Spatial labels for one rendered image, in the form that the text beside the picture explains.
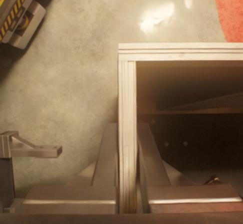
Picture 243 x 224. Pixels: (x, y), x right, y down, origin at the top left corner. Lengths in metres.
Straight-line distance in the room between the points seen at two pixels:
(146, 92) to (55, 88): 0.56
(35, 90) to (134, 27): 0.71
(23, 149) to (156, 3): 1.04
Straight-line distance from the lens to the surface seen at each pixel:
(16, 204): 0.41
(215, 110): 1.02
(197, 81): 0.43
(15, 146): 0.36
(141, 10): 1.16
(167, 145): 0.90
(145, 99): 0.90
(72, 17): 1.18
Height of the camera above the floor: 1.07
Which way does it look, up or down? 85 degrees down
